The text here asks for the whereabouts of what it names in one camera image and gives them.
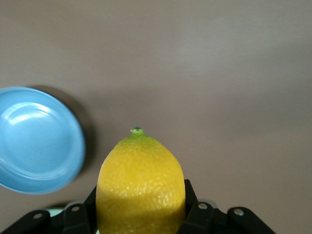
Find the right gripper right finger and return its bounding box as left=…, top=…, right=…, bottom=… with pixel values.
left=178, top=179, right=276, bottom=234

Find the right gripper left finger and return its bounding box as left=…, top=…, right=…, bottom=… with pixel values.
left=0, top=185, right=98, bottom=234

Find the yellow lemon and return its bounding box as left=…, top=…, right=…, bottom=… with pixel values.
left=95, top=126, right=187, bottom=234

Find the pale green plate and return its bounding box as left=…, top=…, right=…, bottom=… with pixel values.
left=45, top=207, right=66, bottom=217

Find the blue plate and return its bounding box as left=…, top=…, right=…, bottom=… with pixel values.
left=0, top=86, right=87, bottom=195

